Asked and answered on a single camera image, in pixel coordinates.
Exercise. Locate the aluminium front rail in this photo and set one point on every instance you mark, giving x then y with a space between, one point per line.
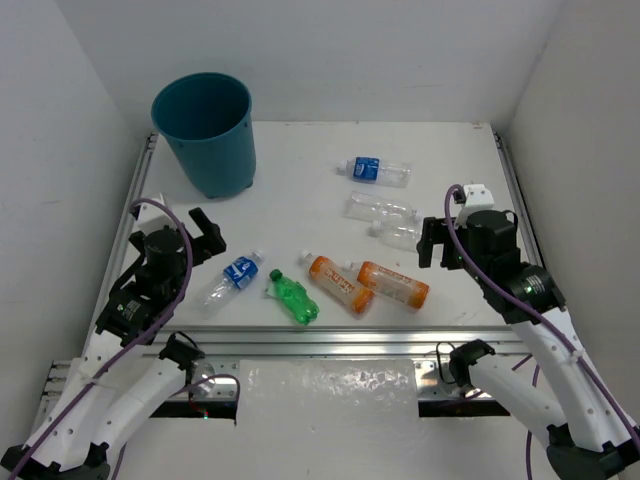
427 348

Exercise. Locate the orange bottle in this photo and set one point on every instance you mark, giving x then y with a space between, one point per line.
390 284
327 275

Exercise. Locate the white front panel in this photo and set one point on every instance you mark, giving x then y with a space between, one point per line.
328 419

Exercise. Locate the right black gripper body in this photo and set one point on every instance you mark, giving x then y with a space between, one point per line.
474 257

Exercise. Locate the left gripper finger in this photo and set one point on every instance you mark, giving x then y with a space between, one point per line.
209 230
211 247

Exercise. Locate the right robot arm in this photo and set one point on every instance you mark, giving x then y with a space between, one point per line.
583 430

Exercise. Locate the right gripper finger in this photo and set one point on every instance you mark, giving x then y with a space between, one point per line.
425 252
433 231

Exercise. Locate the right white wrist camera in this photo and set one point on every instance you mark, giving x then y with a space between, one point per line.
477 197

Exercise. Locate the clear crushed bottle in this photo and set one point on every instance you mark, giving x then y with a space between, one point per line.
370 208

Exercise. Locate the blue label bottle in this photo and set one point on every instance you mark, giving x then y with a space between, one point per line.
232 280
373 170

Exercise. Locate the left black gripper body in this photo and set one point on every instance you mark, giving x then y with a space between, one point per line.
198 242

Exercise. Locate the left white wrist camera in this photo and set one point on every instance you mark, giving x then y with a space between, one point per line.
155 212

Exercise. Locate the teal plastic bin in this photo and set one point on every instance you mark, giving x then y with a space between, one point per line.
206 121

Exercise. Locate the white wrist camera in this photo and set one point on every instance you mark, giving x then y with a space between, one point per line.
155 212
477 197

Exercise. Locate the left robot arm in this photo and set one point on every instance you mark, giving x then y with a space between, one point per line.
91 421

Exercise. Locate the green plastic bottle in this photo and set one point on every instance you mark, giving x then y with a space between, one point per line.
293 297

